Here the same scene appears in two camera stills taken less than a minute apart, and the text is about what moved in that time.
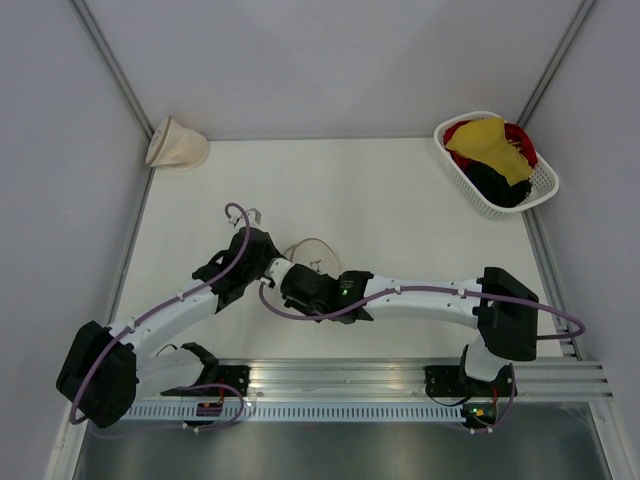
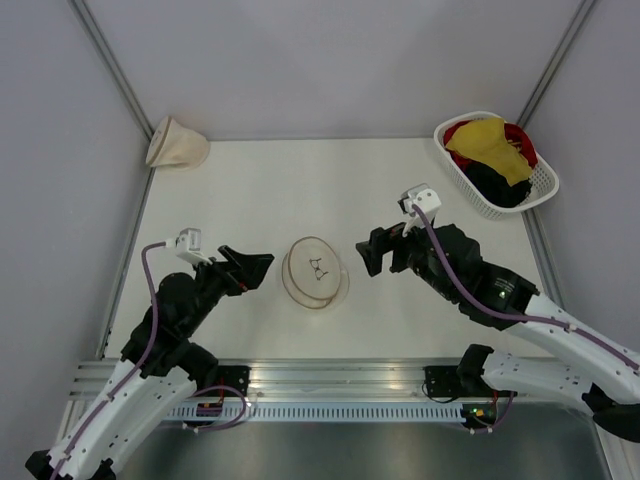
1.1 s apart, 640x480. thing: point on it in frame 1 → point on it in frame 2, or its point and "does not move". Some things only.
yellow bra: [486, 140] does not move
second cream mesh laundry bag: [175, 147] does not move
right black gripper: [290, 302] → [381, 238]
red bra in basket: [515, 132] does not move
